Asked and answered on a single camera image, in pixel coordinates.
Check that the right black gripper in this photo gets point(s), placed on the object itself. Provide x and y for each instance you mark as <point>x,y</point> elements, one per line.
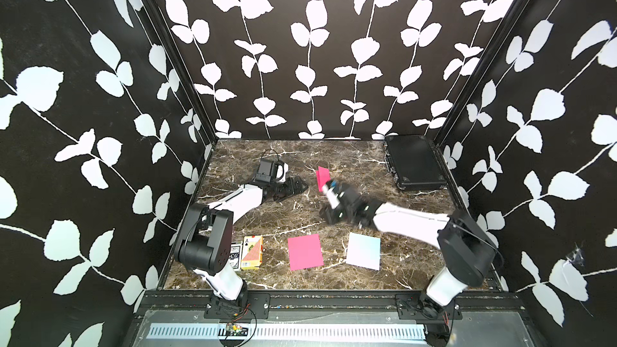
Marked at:
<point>327,215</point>

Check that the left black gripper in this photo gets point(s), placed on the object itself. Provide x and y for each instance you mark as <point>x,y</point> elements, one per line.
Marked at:
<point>290,190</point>

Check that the pink square paper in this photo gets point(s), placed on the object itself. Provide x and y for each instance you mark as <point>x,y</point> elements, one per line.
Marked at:
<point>305,252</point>
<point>323,176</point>

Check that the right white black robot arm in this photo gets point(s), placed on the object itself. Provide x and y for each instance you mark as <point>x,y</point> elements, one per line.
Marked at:
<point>467,250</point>

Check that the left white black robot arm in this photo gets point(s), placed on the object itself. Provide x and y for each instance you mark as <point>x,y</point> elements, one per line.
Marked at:
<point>203,243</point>

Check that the black carrying case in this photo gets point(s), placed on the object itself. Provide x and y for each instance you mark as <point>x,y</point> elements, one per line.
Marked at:
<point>413,163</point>

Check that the yellow red card box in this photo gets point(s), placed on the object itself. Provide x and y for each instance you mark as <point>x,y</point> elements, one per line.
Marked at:
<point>252,253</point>

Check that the black white card deck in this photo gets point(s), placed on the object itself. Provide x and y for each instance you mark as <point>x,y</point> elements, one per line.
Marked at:
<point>235,256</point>

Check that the white perforated strip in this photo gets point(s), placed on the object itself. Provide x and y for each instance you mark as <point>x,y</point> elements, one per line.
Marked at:
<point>292,332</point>

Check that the small circuit board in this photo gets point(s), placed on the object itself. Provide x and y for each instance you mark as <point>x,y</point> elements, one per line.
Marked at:
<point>235,330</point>

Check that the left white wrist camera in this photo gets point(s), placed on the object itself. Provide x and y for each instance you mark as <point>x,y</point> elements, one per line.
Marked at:
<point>282,170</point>

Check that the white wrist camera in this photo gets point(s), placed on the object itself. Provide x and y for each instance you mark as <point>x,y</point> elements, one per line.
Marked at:
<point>328,191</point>
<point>282,170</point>

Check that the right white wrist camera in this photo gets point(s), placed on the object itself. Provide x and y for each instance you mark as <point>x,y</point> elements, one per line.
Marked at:
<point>328,191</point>

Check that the black front mounting rail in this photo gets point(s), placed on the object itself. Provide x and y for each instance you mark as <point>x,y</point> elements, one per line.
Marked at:
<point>405,305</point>

